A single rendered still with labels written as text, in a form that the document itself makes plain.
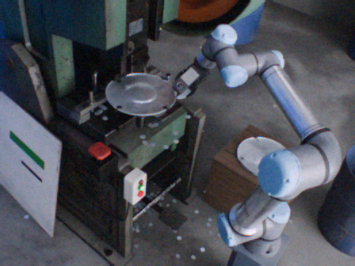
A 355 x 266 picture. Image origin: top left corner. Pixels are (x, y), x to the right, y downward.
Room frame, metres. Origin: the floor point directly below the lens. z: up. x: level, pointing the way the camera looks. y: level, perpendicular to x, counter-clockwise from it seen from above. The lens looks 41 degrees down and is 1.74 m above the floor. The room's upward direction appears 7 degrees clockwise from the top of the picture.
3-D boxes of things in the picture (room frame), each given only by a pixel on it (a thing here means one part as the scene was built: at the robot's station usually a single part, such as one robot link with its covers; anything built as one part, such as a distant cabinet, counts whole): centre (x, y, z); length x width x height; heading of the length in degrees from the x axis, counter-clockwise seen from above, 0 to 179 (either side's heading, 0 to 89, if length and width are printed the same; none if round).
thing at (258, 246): (0.90, -0.38, 0.50); 0.15 x 0.15 x 0.10
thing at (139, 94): (1.31, 0.16, 0.78); 0.29 x 0.29 x 0.01
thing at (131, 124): (1.38, 0.27, 0.67); 0.45 x 0.30 x 0.06; 146
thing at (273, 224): (0.90, -0.38, 0.62); 0.13 x 0.12 x 0.14; 117
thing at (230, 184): (1.48, -0.47, 0.18); 0.40 x 0.38 x 0.35; 56
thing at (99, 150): (0.98, 0.26, 0.72); 0.07 x 0.06 x 0.08; 56
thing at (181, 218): (1.31, 0.16, 0.14); 0.59 x 0.10 x 0.05; 56
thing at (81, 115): (1.24, 0.36, 0.76); 0.17 x 0.06 x 0.10; 146
